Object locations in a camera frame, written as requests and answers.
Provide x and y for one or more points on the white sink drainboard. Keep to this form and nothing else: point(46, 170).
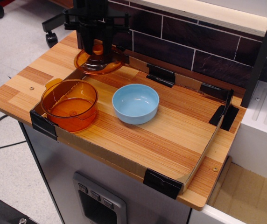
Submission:
point(256, 113)

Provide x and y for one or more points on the black upright post right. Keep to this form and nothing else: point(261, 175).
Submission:
point(255, 74)

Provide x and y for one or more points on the grey control panel with buttons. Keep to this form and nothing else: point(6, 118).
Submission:
point(99, 205)

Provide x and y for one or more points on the black chair base with caster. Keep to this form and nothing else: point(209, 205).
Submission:
point(51, 24)

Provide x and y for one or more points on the cardboard fence with black tape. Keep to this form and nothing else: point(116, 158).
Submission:
point(182, 150)

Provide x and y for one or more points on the orange transparent pot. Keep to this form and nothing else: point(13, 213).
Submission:
point(71, 104)

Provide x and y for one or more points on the light blue bowl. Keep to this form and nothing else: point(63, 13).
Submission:
point(135, 104)

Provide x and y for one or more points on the orange transparent pot lid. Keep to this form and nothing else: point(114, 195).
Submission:
point(98, 63)

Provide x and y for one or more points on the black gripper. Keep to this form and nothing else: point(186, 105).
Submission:
point(95, 18)

